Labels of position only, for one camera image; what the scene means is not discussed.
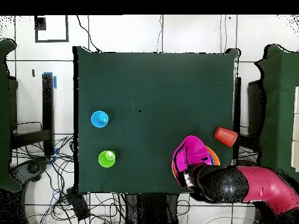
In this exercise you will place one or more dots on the red-orange cup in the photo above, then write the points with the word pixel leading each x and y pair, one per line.
pixel 225 136

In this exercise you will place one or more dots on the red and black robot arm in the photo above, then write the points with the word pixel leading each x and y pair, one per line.
pixel 261 184

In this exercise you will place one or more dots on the large orange bowl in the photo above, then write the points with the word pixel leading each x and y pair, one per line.
pixel 216 158

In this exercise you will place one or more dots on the large pink bowl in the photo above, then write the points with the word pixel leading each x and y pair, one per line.
pixel 191 149

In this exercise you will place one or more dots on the white boxes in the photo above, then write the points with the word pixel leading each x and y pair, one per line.
pixel 296 140

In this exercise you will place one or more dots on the black stand base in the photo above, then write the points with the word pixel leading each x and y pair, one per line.
pixel 33 168

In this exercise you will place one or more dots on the dark green tablecloth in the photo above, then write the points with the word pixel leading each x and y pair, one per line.
pixel 149 70

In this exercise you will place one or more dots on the black power strip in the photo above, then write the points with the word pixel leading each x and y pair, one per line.
pixel 78 205

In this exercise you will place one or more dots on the black L-shaped frame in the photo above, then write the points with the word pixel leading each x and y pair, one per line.
pixel 48 105

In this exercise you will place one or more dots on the black upright bar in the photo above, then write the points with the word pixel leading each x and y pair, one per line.
pixel 237 105

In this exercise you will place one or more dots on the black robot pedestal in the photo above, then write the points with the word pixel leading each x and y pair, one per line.
pixel 151 207

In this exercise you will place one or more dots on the green covered side table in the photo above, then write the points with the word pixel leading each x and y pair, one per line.
pixel 280 105
pixel 4 116

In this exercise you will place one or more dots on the light blue cup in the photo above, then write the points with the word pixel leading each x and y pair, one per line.
pixel 98 119

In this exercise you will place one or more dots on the green cup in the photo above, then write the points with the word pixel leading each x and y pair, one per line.
pixel 105 159

